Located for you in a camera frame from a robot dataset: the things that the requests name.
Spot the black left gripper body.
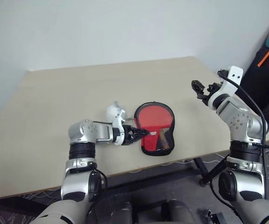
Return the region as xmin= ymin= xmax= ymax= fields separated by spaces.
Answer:
xmin=121 ymin=125 xmax=138 ymax=147

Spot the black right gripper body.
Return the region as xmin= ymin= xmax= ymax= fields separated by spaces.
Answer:
xmin=202 ymin=82 xmax=222 ymax=108

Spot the black red paddle case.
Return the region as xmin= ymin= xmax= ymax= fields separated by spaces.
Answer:
xmin=133 ymin=101 xmax=176 ymax=156

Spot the red table tennis paddle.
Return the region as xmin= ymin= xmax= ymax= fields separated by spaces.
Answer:
xmin=137 ymin=105 xmax=174 ymax=152

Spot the black fabric bag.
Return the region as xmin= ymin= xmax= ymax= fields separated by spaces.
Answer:
xmin=235 ymin=44 xmax=269 ymax=128

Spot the black metal table leg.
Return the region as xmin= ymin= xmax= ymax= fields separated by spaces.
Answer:
xmin=191 ymin=153 xmax=228 ymax=187

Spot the dark rounded shape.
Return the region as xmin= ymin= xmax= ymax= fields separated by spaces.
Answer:
xmin=110 ymin=201 xmax=134 ymax=224
xmin=166 ymin=198 xmax=197 ymax=224

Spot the black small device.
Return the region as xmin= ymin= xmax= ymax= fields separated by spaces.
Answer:
xmin=198 ymin=208 xmax=230 ymax=224

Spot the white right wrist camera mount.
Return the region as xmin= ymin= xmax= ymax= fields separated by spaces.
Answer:
xmin=208 ymin=66 xmax=244 ymax=111

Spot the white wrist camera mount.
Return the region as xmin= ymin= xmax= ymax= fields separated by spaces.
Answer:
xmin=208 ymin=66 xmax=244 ymax=111
xmin=105 ymin=104 xmax=128 ymax=147

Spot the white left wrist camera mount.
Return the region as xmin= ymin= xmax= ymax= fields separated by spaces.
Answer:
xmin=105 ymin=104 xmax=128 ymax=147

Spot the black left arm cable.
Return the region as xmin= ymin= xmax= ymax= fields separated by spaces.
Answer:
xmin=87 ymin=119 xmax=116 ymax=197

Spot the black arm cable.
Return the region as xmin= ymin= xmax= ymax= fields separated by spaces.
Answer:
xmin=218 ymin=69 xmax=269 ymax=199
xmin=87 ymin=119 xmax=116 ymax=197

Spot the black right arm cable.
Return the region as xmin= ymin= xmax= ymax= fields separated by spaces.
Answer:
xmin=218 ymin=69 xmax=269 ymax=199

